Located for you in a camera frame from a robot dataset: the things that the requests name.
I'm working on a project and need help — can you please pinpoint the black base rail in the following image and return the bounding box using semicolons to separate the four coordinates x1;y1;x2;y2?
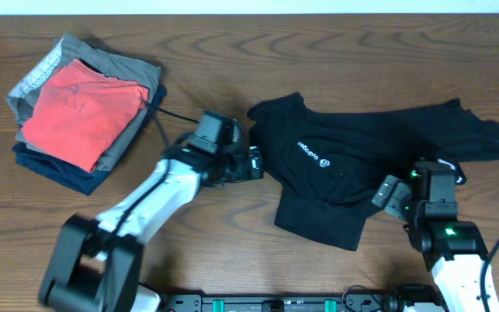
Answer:
157;292;403;312

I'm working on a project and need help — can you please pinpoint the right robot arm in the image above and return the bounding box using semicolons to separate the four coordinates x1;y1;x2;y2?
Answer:
372;160;499;312

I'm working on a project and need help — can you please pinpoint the black polo shirt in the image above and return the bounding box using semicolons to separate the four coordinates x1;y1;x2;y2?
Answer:
247;93;499;251

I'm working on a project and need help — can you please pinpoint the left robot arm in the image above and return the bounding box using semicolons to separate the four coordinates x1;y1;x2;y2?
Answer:
38;145;263;312

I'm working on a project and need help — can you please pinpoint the navy folded garment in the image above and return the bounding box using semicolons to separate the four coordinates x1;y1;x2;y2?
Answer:
12;84;167;196

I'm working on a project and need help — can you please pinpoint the grey folded garment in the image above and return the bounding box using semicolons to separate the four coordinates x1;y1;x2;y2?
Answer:
6;33;161;171

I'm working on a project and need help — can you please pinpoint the red folded shirt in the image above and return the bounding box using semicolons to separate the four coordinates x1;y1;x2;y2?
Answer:
22;59;149;172

